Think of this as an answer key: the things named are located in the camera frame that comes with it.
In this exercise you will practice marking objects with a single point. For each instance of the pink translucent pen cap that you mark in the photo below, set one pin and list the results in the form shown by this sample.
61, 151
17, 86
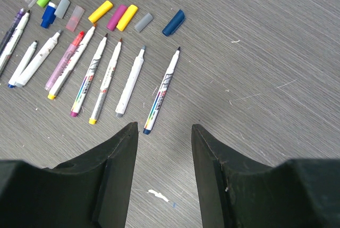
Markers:
74, 18

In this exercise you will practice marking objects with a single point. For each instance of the grey end white marker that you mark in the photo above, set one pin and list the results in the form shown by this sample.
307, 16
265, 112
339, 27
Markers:
37, 61

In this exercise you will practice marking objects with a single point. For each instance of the lilac pen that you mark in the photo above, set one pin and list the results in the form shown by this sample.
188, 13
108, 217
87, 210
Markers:
64, 60

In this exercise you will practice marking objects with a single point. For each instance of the yellow end rainbow pen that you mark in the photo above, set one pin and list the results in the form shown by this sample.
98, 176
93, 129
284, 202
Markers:
71, 63

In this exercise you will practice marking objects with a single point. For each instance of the green cap rainbow pen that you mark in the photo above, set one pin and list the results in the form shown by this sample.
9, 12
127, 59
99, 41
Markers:
10, 46

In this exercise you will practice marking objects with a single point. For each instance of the blue end white marker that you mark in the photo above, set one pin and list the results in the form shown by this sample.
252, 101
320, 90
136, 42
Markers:
22, 65

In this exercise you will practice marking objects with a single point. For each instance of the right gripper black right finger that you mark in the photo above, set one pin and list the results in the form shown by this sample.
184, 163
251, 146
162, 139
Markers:
237, 191

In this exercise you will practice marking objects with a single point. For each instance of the dark purple clear pen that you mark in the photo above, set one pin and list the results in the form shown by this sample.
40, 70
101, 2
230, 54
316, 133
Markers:
10, 31

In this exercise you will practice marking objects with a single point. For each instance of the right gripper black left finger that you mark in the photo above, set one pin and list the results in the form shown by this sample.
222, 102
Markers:
90, 190

